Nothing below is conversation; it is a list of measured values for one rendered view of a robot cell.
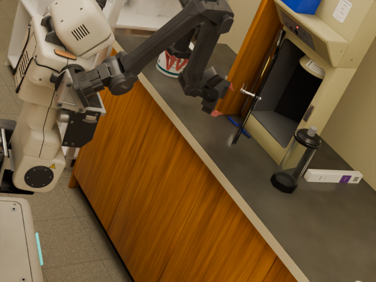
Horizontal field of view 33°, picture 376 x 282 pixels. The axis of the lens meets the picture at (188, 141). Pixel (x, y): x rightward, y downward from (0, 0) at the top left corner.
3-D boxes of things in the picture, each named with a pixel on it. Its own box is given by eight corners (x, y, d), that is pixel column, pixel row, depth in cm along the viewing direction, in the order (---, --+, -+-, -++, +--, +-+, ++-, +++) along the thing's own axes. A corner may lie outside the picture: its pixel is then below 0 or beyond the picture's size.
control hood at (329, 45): (285, 23, 244) (295, -1, 239) (337, 67, 223) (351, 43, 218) (263, 20, 237) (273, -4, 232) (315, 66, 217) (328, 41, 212)
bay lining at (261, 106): (291, 110, 276) (328, 40, 258) (328, 146, 260) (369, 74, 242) (249, 110, 262) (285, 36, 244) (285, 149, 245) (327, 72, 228)
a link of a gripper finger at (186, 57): (184, 75, 250) (193, 55, 245) (170, 74, 245) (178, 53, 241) (177, 65, 254) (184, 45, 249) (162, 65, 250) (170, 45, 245)
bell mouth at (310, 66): (322, 59, 254) (328, 47, 251) (349, 83, 243) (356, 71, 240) (290, 56, 243) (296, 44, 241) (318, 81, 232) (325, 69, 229)
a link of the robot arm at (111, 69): (90, 67, 195) (96, 81, 192) (121, 55, 195) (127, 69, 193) (98, 81, 203) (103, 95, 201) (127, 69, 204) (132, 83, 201)
